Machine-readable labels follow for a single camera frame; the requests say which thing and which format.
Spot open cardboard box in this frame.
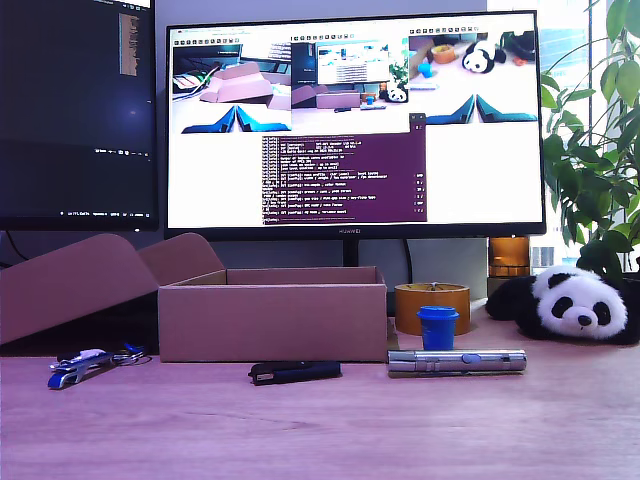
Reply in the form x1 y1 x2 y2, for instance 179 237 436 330
0 232 389 364

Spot black monitor stand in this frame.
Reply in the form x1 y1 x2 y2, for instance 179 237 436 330
341 238 361 269

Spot yellow tape roll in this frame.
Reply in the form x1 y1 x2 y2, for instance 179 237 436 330
393 281 472 337

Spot small blue cup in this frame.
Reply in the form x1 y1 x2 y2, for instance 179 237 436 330
416 305 460 352

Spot black Huawei monitor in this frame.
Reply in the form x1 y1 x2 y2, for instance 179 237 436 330
163 9 548 241

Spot silver metal flashlight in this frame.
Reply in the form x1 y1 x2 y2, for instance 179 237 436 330
386 348 528 378

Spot amber glass jar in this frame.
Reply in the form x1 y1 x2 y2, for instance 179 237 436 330
488 236 532 279

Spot panda plush toy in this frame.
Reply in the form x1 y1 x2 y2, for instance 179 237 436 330
484 264 640 347

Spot green leafy plant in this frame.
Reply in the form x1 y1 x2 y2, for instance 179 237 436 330
539 0 640 282

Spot dark computer monitor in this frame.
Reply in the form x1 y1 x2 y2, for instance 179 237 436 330
0 0 160 233

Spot black monitor cable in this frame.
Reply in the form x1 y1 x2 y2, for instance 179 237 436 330
401 238 416 287

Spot thin black desk cable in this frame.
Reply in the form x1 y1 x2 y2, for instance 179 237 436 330
3 230 32 265

